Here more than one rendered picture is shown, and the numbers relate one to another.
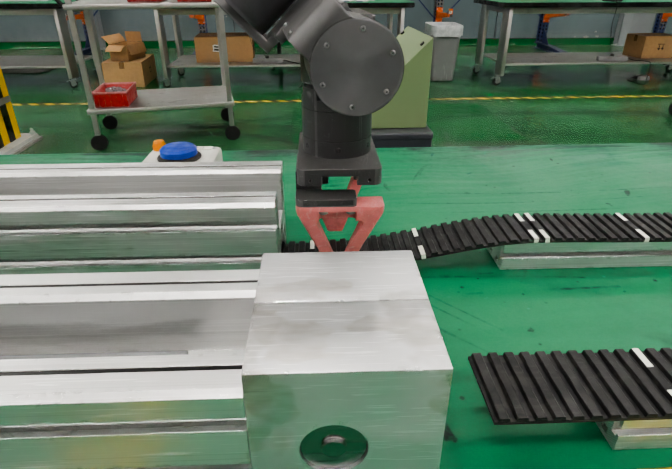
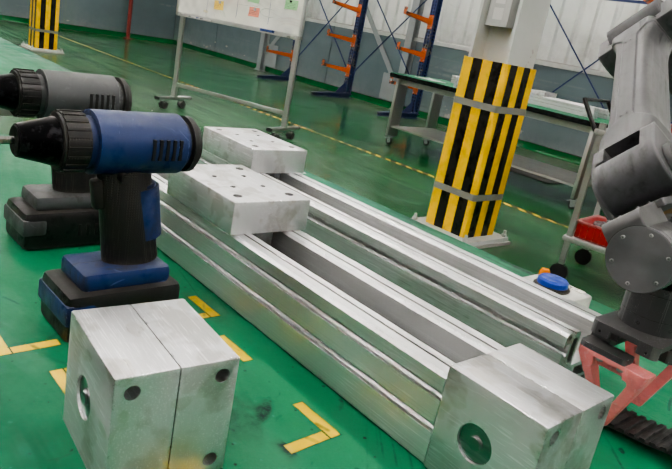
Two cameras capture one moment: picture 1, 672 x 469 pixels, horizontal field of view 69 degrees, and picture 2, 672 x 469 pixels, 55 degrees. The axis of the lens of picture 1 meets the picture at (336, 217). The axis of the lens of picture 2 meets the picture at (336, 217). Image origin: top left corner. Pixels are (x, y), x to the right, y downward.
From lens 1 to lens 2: 0.34 m
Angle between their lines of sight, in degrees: 46
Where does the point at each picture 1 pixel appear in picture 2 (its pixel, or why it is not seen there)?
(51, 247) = (427, 293)
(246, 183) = (573, 321)
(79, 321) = (410, 323)
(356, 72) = (637, 261)
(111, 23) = not seen: hidden behind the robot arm
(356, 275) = (557, 379)
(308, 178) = (599, 328)
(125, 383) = (406, 344)
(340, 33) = (634, 233)
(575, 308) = not seen: outside the picture
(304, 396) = (471, 397)
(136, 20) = not seen: outside the picture
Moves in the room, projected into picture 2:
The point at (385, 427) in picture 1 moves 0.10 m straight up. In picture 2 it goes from (503, 447) to (540, 325)
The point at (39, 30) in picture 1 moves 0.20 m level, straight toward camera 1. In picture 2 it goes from (572, 142) to (571, 143)
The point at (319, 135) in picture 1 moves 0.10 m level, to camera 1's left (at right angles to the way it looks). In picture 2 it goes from (628, 304) to (541, 264)
